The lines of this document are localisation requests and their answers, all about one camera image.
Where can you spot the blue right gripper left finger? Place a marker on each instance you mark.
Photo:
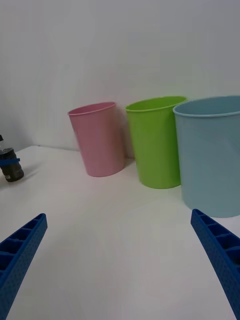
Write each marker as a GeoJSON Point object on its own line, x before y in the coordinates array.
{"type": "Point", "coordinates": [17, 262]}

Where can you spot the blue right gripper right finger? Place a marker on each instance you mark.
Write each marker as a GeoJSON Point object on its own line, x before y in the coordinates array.
{"type": "Point", "coordinates": [220, 252]}

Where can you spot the pale blue plastic bin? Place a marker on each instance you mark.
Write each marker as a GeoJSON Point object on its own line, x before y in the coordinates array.
{"type": "Point", "coordinates": [212, 160]}

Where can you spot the dark plastic bottle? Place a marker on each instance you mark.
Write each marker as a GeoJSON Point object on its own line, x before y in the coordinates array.
{"type": "Point", "coordinates": [10, 163]}

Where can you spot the green plastic bin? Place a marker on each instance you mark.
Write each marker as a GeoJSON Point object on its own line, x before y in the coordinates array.
{"type": "Point", "coordinates": [155, 145]}

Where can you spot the pink plastic bin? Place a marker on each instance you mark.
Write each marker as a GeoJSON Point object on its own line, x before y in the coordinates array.
{"type": "Point", "coordinates": [100, 140]}

